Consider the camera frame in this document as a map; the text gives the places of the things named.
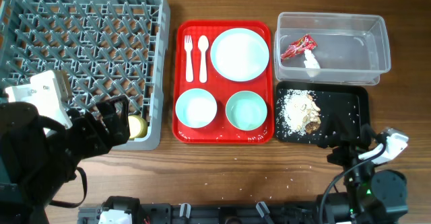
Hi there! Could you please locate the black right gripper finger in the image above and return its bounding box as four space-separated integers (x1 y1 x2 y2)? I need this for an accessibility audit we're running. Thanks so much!
360 124 377 149
317 114 347 149

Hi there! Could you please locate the yellow cup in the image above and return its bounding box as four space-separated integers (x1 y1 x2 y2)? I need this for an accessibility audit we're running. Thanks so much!
128 115 147 139

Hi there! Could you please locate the food scraps pile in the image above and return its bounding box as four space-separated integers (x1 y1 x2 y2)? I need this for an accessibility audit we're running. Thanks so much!
275 89 322 136

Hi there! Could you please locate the white napkin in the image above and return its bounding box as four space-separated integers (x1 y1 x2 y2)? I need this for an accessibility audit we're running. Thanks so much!
304 49 320 69

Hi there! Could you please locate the light blue bowl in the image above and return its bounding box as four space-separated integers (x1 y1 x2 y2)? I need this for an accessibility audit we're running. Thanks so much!
175 88 218 128

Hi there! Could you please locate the white plastic fork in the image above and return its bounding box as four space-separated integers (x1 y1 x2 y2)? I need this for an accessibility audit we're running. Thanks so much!
185 36 194 83

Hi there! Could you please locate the light green bowl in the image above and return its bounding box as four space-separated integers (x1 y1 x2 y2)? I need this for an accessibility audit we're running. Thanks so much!
225 91 268 131

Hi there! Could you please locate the red sauce packet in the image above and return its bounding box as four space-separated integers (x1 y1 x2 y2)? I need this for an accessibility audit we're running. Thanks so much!
281 34 318 60

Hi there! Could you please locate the white plastic spoon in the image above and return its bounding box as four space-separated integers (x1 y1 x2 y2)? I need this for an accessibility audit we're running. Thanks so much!
198 35 209 83

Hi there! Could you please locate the light blue plate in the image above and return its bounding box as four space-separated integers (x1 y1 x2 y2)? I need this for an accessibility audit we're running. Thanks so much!
210 28 269 82

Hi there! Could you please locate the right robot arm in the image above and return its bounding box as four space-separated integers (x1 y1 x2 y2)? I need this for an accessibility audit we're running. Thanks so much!
314 124 409 223

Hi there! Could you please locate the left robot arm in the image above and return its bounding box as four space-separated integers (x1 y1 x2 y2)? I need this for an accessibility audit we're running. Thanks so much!
1 96 351 223

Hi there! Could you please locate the grey dishwasher rack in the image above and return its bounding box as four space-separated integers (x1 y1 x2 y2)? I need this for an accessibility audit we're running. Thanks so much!
1 0 170 151

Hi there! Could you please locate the black tray bin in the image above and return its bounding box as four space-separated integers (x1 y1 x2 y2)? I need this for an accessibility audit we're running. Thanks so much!
275 81 370 145

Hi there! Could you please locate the clear plastic bin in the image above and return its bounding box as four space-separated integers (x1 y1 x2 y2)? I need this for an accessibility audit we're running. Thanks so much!
273 12 391 85

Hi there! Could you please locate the red serving tray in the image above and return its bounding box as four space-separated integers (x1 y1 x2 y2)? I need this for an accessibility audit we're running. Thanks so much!
172 20 275 145

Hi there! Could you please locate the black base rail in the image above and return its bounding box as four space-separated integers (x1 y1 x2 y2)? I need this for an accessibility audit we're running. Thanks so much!
77 196 316 224

